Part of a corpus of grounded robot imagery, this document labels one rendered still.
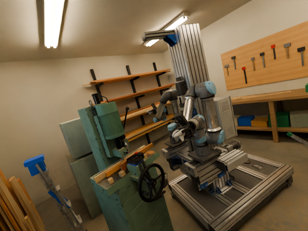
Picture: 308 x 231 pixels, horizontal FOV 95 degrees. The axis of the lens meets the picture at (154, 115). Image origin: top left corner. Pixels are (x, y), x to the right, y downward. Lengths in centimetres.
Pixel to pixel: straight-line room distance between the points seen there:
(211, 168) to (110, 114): 104
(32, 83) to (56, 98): 46
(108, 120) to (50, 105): 247
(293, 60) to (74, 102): 443
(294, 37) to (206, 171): 298
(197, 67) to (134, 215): 148
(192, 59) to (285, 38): 245
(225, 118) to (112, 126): 120
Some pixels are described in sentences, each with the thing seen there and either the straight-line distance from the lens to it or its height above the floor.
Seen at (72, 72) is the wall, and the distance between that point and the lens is 379.
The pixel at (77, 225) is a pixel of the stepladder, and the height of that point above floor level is 29.
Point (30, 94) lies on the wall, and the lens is 365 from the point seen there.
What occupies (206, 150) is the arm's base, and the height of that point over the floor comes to 87.
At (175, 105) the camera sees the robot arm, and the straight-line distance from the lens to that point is 179.
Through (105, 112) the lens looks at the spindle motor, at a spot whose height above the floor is 143.
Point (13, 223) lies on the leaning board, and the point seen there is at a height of 53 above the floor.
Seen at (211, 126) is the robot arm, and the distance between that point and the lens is 127.
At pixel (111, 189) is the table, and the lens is 124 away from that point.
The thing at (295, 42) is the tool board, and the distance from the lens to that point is 373.
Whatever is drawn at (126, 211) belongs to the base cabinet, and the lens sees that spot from 139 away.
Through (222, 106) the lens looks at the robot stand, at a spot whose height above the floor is 116.
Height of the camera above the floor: 149
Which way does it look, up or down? 9 degrees down
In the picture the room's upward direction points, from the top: 15 degrees counter-clockwise
